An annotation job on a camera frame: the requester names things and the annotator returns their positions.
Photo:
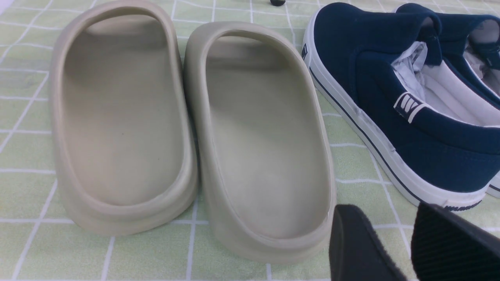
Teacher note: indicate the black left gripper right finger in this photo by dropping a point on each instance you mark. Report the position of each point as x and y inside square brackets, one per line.
[446, 247]

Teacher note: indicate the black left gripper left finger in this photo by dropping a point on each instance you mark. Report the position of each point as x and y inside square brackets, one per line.
[356, 252]

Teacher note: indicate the tan right slide sandal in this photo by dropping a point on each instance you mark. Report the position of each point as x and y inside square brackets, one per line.
[266, 166]

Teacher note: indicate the tan slide sandal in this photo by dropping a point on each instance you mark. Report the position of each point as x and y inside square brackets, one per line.
[266, 166]
[124, 151]

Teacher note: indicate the navy left slip-on sneaker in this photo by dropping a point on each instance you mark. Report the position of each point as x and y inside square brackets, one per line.
[351, 55]

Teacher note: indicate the navy slip-on sneaker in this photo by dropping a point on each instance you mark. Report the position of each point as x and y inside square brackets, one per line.
[351, 55]
[452, 80]

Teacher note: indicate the navy right slip-on sneaker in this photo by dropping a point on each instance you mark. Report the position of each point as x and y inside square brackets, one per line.
[452, 80]

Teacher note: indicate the tan left slide sandal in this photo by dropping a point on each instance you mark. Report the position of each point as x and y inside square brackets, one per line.
[124, 151]

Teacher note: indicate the green checkered tablecloth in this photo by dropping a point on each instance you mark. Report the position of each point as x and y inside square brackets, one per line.
[38, 241]

